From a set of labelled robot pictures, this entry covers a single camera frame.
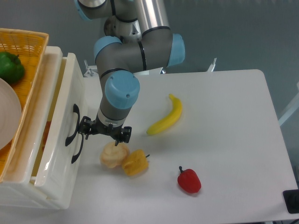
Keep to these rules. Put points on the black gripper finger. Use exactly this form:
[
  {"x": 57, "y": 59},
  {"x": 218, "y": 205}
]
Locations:
[
  {"x": 121, "y": 134},
  {"x": 87, "y": 127}
]

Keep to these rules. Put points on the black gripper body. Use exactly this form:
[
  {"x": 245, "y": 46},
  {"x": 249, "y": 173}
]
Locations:
[{"x": 105, "y": 126}]

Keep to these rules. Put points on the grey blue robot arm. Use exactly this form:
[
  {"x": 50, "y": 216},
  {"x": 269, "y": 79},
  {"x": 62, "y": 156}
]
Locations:
[{"x": 153, "y": 46}]

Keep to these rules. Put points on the white plastic drawer cabinet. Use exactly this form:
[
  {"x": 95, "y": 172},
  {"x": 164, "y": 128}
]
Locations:
[{"x": 17, "y": 188}]

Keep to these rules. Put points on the pale bread roll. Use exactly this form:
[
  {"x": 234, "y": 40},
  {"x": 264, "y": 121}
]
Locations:
[{"x": 113, "y": 156}]

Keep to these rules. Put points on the yellow bell pepper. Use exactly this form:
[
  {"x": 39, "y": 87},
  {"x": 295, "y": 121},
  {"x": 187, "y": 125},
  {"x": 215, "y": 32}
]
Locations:
[{"x": 135, "y": 163}]

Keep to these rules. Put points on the orange croissant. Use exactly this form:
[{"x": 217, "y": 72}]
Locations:
[{"x": 45, "y": 135}]

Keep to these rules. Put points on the yellow banana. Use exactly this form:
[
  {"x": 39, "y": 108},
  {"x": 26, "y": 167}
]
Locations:
[{"x": 169, "y": 120}]

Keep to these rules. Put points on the beige plate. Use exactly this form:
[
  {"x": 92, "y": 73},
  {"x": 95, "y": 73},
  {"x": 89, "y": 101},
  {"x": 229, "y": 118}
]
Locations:
[{"x": 10, "y": 113}]

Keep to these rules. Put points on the red bell pepper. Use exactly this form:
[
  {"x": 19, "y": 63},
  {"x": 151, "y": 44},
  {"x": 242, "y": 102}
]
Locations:
[{"x": 189, "y": 181}]

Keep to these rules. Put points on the green bell pepper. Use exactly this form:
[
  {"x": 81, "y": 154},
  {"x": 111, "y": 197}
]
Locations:
[{"x": 11, "y": 68}]

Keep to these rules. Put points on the orange woven basket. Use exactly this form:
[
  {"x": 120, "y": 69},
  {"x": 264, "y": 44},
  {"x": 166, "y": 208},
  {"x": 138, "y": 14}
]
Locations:
[{"x": 30, "y": 46}]

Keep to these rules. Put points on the black device at table edge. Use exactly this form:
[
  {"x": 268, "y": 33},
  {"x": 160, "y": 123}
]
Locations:
[{"x": 291, "y": 198}]

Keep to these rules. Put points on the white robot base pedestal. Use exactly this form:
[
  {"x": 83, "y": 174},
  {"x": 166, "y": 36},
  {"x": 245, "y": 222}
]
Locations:
[{"x": 127, "y": 32}]

